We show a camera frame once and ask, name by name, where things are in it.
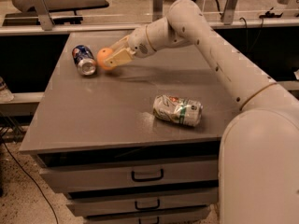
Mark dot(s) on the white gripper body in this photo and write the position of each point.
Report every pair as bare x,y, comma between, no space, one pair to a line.
138,43

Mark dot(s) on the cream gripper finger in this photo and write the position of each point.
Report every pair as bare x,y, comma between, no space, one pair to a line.
117,57
120,44

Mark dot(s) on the orange fruit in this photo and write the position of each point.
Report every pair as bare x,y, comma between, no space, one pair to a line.
102,55

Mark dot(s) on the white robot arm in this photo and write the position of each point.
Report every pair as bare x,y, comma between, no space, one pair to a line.
259,152

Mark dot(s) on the blue pepsi can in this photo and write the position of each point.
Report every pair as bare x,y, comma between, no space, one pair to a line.
84,60

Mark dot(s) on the white green crushed can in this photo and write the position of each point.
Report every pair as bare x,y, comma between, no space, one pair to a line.
177,110

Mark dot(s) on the grey drawer cabinet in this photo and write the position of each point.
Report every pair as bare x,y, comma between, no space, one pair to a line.
108,120

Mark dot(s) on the top grey drawer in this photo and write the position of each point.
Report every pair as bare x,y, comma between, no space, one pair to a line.
77,179

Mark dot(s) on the grey drawer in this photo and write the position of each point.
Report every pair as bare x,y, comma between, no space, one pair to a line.
151,201
166,216
77,179

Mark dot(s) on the middle grey drawer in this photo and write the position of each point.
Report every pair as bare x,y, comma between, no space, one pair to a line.
151,201

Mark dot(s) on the bottom grey drawer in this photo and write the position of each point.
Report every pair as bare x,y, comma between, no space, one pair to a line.
166,216

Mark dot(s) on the middle metal bracket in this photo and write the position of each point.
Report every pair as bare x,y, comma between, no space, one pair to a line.
157,9

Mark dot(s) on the metal bracket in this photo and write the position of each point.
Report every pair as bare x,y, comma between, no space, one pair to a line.
39,7
157,9
228,13

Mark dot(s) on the right metal bracket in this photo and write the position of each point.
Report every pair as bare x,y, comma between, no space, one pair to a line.
228,13

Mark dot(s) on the left metal bracket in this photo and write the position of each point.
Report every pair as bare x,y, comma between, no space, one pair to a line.
39,7

